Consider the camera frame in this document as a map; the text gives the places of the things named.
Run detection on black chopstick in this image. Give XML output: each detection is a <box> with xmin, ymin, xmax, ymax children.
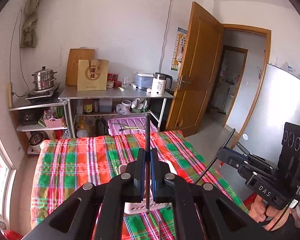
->
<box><xmin>145</xmin><ymin>113</ymin><xmax>151</xmax><ymax>215</ymax></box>
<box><xmin>194</xmin><ymin>128</ymin><xmax>236</xmax><ymax>185</ymax></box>

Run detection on metal kitchen shelf table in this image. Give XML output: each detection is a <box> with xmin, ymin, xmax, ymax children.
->
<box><xmin>59</xmin><ymin>86</ymin><xmax>174</xmax><ymax>138</ymax></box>

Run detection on person right hand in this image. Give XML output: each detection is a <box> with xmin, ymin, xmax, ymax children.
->
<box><xmin>249</xmin><ymin>195</ymin><xmax>290</xmax><ymax>231</ymax></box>

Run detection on pink utensil holder basket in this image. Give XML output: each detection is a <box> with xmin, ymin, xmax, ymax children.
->
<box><xmin>124</xmin><ymin>160</ymin><xmax>177</xmax><ymax>215</ymax></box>

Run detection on plaid tablecloth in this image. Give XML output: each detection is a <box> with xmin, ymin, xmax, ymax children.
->
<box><xmin>31</xmin><ymin>131</ymin><xmax>244</xmax><ymax>239</ymax></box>

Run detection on white refrigerator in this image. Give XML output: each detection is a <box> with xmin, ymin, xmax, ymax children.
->
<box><xmin>238</xmin><ymin>64</ymin><xmax>300</xmax><ymax>164</ymax></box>

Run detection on purple plastic storage lid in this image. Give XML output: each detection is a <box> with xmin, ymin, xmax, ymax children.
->
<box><xmin>107</xmin><ymin>116</ymin><xmax>146</xmax><ymax>135</ymax></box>

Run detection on pink woven basket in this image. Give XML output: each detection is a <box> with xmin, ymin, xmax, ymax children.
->
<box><xmin>43</xmin><ymin>111</ymin><xmax>66</xmax><ymax>128</ymax></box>

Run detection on small side shelf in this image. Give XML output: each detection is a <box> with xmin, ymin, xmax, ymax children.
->
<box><xmin>8</xmin><ymin>96</ymin><xmax>70</xmax><ymax>155</ymax></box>

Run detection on dark sauce bottle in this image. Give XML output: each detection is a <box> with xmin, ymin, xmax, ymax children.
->
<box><xmin>83</xmin><ymin>99</ymin><xmax>93</xmax><ymax>114</ymax></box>

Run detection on white electric kettle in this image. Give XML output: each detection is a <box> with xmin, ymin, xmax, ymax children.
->
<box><xmin>151</xmin><ymin>73</ymin><xmax>173</xmax><ymax>95</ymax></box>

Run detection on blue grey plastic container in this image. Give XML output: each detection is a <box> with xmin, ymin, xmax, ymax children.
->
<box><xmin>135</xmin><ymin>72</ymin><xmax>154</xmax><ymax>90</ymax></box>

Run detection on wooden door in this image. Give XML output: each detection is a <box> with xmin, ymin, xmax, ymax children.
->
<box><xmin>166</xmin><ymin>2</ymin><xmax>224</xmax><ymax>137</ymax></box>

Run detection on black induction cooker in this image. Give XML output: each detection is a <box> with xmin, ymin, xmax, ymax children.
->
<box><xmin>25</xmin><ymin>83</ymin><xmax>60</xmax><ymax>101</ymax></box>

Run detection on red lidded jars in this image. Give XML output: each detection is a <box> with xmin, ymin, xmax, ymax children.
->
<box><xmin>107</xmin><ymin>73</ymin><xmax>122</xmax><ymax>88</ymax></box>

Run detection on glass cup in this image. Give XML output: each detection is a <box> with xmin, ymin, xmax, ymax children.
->
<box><xmin>122</xmin><ymin>77</ymin><xmax>130</xmax><ymax>88</ymax></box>

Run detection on tan paper gift bag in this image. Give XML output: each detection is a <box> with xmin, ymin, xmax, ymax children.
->
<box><xmin>77</xmin><ymin>59</ymin><xmax>109</xmax><ymax>91</ymax></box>

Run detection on stainless steel steamer pot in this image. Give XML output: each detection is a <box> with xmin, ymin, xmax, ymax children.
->
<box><xmin>32</xmin><ymin>66</ymin><xmax>57</xmax><ymax>91</ymax></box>

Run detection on wooden cutting board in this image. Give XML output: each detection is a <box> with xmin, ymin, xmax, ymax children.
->
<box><xmin>65</xmin><ymin>48</ymin><xmax>95</xmax><ymax>86</ymax></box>

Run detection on hanging olive cloth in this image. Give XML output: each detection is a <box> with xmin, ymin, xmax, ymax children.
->
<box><xmin>20</xmin><ymin>0</ymin><xmax>41</xmax><ymax>48</ymax></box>

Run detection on wall poster calendar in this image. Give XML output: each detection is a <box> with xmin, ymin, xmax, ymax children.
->
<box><xmin>170</xmin><ymin>27</ymin><xmax>187</xmax><ymax>71</ymax></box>

